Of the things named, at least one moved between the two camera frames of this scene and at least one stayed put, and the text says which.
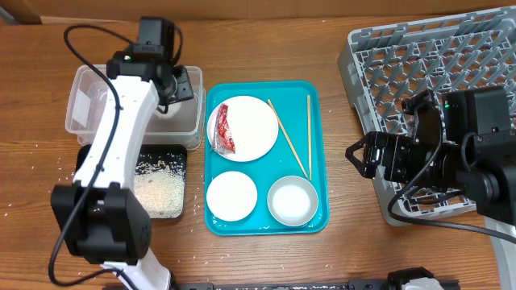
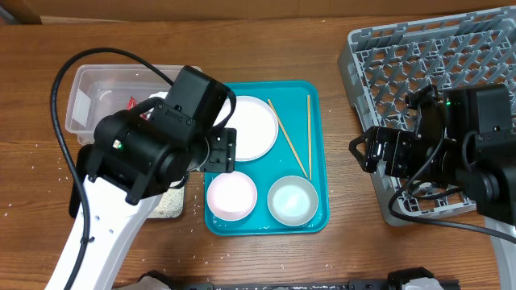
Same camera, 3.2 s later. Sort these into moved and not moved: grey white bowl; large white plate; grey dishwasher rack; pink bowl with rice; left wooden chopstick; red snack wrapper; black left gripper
Moved: black left gripper; red snack wrapper
Not moved: large white plate; grey white bowl; pink bowl with rice; grey dishwasher rack; left wooden chopstick
